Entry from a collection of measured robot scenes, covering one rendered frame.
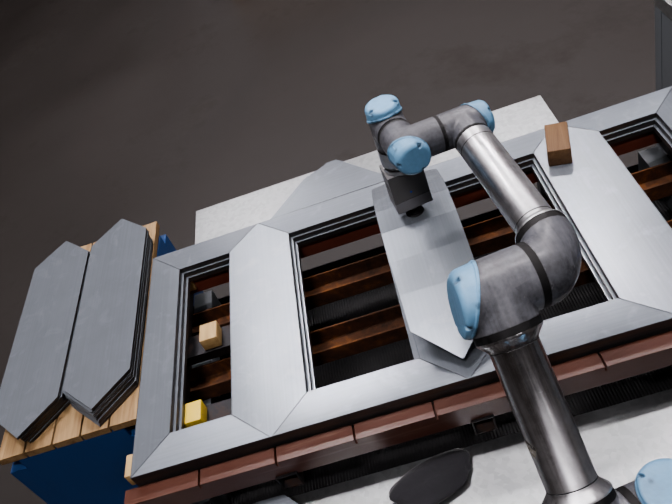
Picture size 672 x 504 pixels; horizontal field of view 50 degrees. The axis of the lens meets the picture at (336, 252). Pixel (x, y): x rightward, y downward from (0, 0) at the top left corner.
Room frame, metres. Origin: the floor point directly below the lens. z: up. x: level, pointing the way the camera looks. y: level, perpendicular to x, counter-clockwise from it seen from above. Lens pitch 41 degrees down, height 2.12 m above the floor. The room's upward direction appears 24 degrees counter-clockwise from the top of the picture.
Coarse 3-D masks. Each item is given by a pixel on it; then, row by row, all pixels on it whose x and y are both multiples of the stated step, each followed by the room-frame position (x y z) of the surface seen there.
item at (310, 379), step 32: (640, 128) 1.45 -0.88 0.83; (320, 224) 1.59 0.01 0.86; (352, 224) 1.56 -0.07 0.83; (224, 256) 1.63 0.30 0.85; (608, 288) 0.99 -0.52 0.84; (416, 352) 1.04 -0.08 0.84; (448, 352) 0.99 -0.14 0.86; (480, 352) 0.96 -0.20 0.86; (576, 352) 0.87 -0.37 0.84; (448, 384) 0.91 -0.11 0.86; (480, 384) 0.90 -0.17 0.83; (352, 416) 0.95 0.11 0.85; (256, 448) 0.98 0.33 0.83
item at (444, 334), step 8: (448, 320) 1.01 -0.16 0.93; (424, 328) 1.02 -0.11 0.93; (432, 328) 1.01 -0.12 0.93; (440, 328) 1.01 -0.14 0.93; (448, 328) 1.00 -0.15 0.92; (456, 328) 0.99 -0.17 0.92; (424, 336) 1.01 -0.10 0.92; (432, 336) 1.00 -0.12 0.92; (440, 336) 0.99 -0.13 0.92; (448, 336) 0.99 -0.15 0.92; (456, 336) 0.98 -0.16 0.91; (440, 344) 0.98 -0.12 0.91; (448, 344) 0.97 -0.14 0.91; (456, 344) 0.97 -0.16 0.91
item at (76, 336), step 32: (128, 224) 2.00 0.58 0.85; (64, 256) 1.98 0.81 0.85; (96, 256) 1.90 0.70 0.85; (128, 256) 1.83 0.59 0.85; (32, 288) 1.88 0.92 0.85; (64, 288) 1.81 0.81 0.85; (96, 288) 1.74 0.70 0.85; (128, 288) 1.68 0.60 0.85; (32, 320) 1.73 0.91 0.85; (64, 320) 1.66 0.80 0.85; (96, 320) 1.60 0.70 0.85; (128, 320) 1.55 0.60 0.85; (32, 352) 1.59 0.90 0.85; (64, 352) 1.53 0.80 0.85; (96, 352) 1.48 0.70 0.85; (128, 352) 1.42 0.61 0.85; (32, 384) 1.46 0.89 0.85; (64, 384) 1.41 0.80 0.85; (96, 384) 1.36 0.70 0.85; (128, 384) 1.35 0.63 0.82; (0, 416) 1.39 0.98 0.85; (32, 416) 1.35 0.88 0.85; (96, 416) 1.28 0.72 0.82
